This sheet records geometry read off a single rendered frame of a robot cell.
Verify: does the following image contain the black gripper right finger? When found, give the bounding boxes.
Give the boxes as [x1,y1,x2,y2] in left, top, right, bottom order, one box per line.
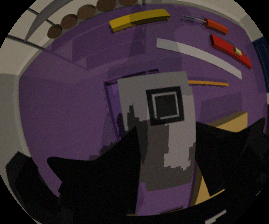
[195,117,266,197]

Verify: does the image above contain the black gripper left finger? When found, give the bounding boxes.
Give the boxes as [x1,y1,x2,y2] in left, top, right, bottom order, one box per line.
[46,125,142,214]

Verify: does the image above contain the tan wooden floor panel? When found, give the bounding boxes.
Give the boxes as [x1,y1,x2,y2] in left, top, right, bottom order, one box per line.
[190,112,247,206]

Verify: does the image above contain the purple shallow tray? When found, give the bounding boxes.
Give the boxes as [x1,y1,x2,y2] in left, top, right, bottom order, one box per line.
[102,67,161,143]

